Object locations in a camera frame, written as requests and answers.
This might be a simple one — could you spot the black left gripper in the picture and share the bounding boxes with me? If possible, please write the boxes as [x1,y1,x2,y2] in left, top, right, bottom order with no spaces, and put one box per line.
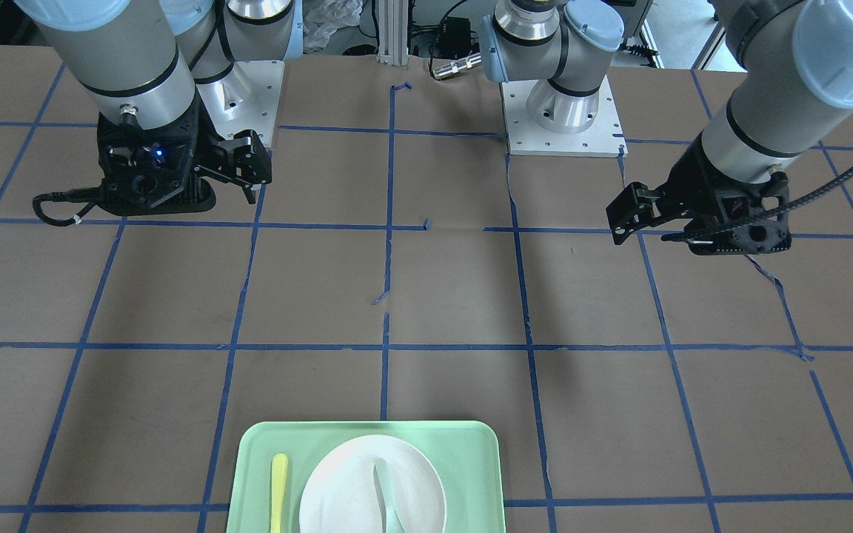
[606,138,764,246]

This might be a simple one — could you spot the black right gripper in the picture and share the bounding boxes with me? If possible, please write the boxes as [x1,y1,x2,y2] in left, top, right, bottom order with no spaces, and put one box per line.
[97,93,273,204]

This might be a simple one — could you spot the yellow plastic fork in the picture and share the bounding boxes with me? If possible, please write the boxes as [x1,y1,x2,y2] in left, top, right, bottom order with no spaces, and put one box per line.
[270,452,289,533]

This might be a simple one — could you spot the cream round plate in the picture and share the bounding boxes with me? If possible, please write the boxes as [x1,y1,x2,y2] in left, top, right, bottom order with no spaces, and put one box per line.
[298,435,447,532]

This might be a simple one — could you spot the pale green plastic spoon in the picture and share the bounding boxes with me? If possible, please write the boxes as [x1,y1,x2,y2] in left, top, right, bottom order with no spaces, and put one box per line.
[373,459,406,532]

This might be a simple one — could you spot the light green plastic tray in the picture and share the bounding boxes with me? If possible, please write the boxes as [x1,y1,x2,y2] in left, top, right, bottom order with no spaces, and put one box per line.
[227,420,506,532]

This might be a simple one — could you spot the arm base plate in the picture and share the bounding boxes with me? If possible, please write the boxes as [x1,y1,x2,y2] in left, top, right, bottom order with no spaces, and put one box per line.
[500,78,629,158]
[197,61,287,150]

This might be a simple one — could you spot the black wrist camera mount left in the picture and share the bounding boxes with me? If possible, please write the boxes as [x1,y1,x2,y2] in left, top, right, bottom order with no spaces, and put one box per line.
[683,171,792,255]

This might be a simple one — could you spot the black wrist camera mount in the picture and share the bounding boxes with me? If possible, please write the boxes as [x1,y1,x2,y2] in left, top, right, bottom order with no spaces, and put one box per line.
[683,171,792,255]
[33,117,216,227]

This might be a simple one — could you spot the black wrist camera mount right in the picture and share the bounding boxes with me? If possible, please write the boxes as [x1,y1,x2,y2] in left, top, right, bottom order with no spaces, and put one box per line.
[33,117,216,227]

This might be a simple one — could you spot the aluminium frame post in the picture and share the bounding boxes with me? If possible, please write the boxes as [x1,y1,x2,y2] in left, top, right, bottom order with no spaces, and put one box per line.
[372,1,412,68]

